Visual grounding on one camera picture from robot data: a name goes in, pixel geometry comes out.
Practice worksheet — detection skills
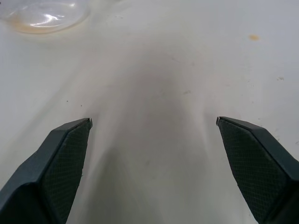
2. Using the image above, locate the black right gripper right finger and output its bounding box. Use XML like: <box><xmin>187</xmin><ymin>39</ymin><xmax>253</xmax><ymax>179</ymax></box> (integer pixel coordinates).
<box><xmin>216</xmin><ymin>116</ymin><xmax>299</xmax><ymax>224</ymax></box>

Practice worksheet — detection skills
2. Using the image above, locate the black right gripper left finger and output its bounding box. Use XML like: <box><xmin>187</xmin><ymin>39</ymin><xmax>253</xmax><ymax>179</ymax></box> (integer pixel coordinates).
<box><xmin>0</xmin><ymin>118</ymin><xmax>93</xmax><ymax>224</ymax></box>

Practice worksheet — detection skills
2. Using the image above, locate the clear glass bowl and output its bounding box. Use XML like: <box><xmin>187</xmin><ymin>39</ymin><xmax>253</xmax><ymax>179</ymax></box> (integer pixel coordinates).
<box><xmin>0</xmin><ymin>0</ymin><xmax>90</xmax><ymax>34</ymax></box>

